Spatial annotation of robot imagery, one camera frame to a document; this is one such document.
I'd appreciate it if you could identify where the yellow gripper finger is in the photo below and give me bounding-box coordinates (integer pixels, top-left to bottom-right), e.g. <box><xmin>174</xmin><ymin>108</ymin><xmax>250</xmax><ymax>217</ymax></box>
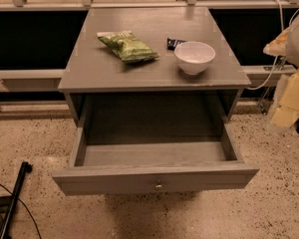
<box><xmin>263</xmin><ymin>28</ymin><xmax>289</xmax><ymax>56</ymax></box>

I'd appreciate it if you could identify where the green jalapeno chip bag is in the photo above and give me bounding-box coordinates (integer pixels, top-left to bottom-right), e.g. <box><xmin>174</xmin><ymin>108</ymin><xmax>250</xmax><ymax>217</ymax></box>
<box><xmin>97</xmin><ymin>31</ymin><xmax>158</xmax><ymax>64</ymax></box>

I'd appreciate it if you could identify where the round metal drawer knob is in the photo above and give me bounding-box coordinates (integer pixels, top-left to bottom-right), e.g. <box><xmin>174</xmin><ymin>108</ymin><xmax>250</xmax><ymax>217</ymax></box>
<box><xmin>154</xmin><ymin>180</ymin><xmax>163</xmax><ymax>191</ymax></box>

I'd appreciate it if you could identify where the grey open top drawer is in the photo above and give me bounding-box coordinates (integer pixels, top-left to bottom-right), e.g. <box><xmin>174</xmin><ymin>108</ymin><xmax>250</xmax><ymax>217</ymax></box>
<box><xmin>51</xmin><ymin>95</ymin><xmax>261</xmax><ymax>197</ymax></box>

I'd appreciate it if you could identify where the white ceramic bowl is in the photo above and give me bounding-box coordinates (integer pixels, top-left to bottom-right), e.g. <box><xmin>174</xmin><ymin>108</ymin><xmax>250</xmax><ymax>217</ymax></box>
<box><xmin>174</xmin><ymin>41</ymin><xmax>216</xmax><ymax>75</ymax></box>

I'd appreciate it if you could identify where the dark snack bar wrapper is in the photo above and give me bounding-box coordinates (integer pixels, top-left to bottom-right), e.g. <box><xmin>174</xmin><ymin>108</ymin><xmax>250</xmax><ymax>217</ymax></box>
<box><xmin>167</xmin><ymin>38</ymin><xmax>184</xmax><ymax>51</ymax></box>

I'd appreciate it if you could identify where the grey wooden cabinet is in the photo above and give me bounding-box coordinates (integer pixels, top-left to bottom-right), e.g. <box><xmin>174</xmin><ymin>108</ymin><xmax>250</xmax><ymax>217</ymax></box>
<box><xmin>57</xmin><ymin>6</ymin><xmax>252</xmax><ymax>127</ymax></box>

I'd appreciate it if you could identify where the black stand leg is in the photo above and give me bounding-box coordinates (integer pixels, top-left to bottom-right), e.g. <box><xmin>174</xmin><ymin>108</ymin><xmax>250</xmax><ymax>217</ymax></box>
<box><xmin>0</xmin><ymin>161</ymin><xmax>32</xmax><ymax>239</ymax></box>

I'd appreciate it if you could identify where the white hanging cable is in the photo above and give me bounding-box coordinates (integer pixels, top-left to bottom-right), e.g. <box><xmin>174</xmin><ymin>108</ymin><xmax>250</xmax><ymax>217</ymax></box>
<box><xmin>245</xmin><ymin>0</ymin><xmax>299</xmax><ymax>92</ymax></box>

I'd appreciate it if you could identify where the black floor cable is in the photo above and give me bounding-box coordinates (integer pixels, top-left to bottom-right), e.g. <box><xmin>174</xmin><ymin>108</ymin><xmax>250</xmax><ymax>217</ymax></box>
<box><xmin>0</xmin><ymin>175</ymin><xmax>43</xmax><ymax>239</ymax></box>

